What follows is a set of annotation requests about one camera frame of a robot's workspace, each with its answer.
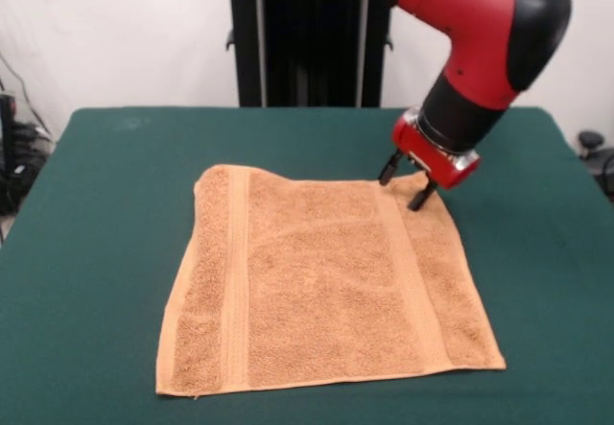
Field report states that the black electronics box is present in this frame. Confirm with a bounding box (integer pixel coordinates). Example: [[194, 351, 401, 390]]
[[0, 92, 18, 215]]

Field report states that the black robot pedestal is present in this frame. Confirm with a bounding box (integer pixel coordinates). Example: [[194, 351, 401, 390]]
[[209, 0, 414, 108]]

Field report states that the grey wall cable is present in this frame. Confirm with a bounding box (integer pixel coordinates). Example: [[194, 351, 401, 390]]
[[0, 53, 49, 133]]

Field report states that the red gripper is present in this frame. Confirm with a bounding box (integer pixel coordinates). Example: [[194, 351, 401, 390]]
[[378, 107, 483, 213]]

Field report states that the orange terry towel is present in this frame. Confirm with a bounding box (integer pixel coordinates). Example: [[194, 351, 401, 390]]
[[154, 164, 508, 389]]

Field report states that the black round knob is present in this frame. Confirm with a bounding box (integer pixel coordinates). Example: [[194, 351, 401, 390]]
[[578, 130, 606, 158]]

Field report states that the dark green table cloth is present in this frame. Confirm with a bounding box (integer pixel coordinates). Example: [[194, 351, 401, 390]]
[[0, 106, 614, 425]]

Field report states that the black cable bundle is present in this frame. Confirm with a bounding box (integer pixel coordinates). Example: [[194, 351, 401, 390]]
[[12, 123, 55, 177]]

